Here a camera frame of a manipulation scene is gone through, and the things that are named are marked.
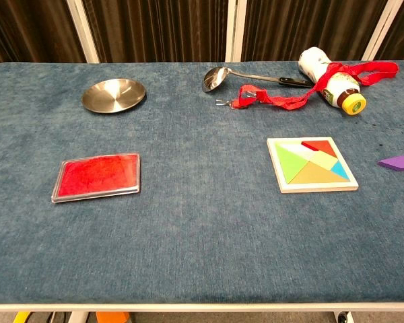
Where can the small purple piece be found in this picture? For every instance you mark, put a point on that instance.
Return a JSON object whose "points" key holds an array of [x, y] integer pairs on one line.
{"points": [[399, 163]]}

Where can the colourful tangram puzzle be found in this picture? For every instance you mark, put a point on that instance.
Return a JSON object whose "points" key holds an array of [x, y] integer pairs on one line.
{"points": [[320, 189]]}

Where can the blue table cloth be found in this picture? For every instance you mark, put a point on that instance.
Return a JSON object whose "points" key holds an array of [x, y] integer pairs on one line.
{"points": [[195, 228]]}

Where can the green triangle tangram piece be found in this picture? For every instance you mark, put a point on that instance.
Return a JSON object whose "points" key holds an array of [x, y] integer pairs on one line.
{"points": [[287, 161]]}

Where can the red card in sleeve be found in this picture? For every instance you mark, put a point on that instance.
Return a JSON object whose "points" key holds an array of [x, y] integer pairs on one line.
{"points": [[96, 176]]}

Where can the round stainless steel plate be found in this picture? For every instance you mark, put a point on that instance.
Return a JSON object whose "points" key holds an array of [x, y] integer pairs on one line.
{"points": [[113, 95]]}

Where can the tan triangle tangram piece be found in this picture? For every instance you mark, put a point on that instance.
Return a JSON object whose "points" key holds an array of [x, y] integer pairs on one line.
{"points": [[316, 175]]}

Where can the red triangle tangram piece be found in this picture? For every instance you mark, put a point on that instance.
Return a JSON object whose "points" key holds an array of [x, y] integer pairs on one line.
{"points": [[323, 147]]}

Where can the pale yellow tangram piece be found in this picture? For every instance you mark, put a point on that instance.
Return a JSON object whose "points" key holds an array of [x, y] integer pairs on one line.
{"points": [[325, 161]]}

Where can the cyan triangle tangram piece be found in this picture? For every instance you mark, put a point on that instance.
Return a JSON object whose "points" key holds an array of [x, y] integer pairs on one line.
{"points": [[340, 170]]}

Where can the dark brown pleated curtain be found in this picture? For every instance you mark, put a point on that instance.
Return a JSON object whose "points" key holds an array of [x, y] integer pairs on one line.
{"points": [[155, 27]]}

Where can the white bottle yellow cap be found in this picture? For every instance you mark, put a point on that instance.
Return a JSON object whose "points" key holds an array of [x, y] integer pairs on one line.
{"points": [[314, 65]]}

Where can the orange object under table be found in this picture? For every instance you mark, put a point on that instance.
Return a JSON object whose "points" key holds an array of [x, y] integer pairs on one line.
{"points": [[112, 318]]}

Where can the white frame post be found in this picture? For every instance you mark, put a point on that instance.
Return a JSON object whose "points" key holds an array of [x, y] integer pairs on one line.
{"points": [[84, 30], [235, 30], [384, 27]]}

